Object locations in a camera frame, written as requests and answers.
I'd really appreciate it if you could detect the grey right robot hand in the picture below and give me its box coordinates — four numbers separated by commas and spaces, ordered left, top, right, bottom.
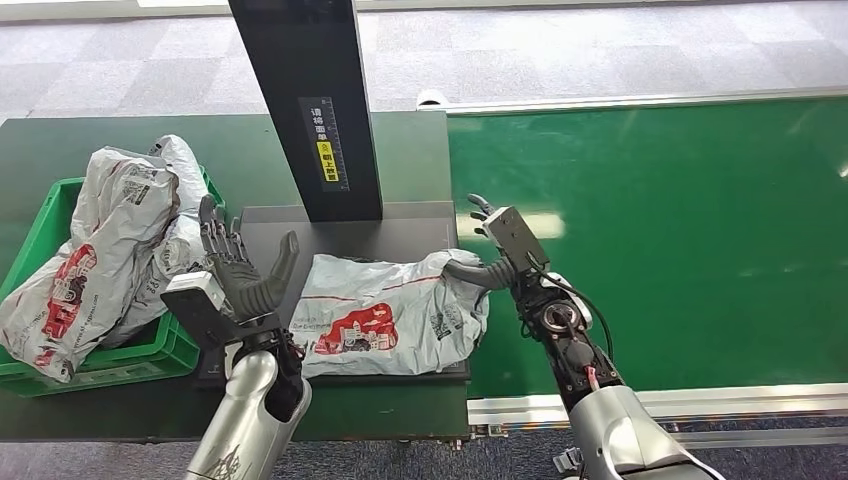
444, 193, 519, 293

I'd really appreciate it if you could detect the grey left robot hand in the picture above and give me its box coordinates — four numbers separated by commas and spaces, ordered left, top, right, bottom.
197, 193, 301, 324

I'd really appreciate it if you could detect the grey courier bag package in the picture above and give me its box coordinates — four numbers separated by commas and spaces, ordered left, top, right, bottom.
288, 248, 492, 380

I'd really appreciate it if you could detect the green plastic basket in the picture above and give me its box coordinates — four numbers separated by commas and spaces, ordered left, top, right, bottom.
0, 165, 228, 399

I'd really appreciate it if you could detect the plain grey courier bag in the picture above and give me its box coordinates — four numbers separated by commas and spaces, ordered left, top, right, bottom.
99, 134, 215, 350

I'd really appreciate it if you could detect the yellow black column label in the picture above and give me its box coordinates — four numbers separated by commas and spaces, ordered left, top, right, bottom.
297, 96, 351, 194

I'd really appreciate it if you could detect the grey red-print courier bag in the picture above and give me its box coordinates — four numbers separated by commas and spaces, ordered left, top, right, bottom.
0, 146, 182, 385

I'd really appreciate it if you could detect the white conveyor end cap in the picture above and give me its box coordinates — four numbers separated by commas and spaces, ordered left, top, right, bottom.
416, 88, 451, 112

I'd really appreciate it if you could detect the green conveyor belt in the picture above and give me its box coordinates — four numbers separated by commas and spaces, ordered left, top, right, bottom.
447, 95, 848, 400

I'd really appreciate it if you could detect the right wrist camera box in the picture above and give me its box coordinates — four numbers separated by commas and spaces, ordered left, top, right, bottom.
481, 205, 552, 275

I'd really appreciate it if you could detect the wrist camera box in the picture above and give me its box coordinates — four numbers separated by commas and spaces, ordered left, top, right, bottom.
160, 270, 233, 354
481, 205, 552, 275

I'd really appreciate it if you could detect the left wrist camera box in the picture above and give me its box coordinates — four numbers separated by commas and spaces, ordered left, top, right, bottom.
160, 270, 233, 354

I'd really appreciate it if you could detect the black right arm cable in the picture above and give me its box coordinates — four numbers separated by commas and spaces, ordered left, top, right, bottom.
528, 254, 615, 364

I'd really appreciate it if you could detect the aluminium conveyor side rail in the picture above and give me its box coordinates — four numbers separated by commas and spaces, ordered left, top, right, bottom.
467, 382, 848, 427
437, 84, 848, 117

